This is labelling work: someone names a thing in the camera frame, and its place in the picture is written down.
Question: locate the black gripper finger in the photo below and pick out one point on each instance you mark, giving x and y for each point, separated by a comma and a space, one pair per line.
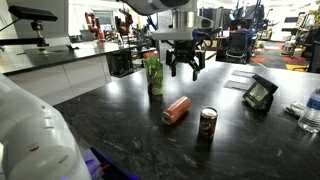
199, 65
171, 61

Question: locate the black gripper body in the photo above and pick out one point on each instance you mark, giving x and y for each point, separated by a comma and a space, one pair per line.
185, 51

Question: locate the orange energy drink can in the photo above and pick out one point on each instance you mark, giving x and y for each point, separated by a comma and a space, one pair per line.
176, 110

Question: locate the black soda can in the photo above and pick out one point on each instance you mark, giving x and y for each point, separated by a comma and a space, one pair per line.
208, 122

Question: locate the red robot arm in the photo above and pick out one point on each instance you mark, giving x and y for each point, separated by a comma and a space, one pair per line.
95, 25
125, 23

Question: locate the green snack bag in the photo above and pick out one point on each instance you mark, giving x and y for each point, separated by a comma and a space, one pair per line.
155, 75

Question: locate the white whiteboard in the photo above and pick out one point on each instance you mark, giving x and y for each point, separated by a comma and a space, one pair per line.
162, 23

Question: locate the black mesh office chair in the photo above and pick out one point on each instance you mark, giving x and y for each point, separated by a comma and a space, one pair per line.
237, 46

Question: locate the seated person in blue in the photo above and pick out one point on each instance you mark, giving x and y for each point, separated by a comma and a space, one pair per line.
246, 28

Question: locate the small black display stand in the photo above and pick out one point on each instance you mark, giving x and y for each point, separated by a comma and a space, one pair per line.
260, 93

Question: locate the crumpled clear plastic wrapper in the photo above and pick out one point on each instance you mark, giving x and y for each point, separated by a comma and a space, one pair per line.
295, 108

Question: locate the clear plastic water bottle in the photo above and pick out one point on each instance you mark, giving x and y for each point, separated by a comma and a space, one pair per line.
310, 111

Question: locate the white cabinet counter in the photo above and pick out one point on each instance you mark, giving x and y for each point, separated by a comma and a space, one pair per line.
50, 80

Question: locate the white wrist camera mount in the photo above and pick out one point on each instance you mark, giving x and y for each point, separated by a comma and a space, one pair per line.
173, 34

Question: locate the black camera on stand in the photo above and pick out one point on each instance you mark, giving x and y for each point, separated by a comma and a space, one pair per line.
33, 13

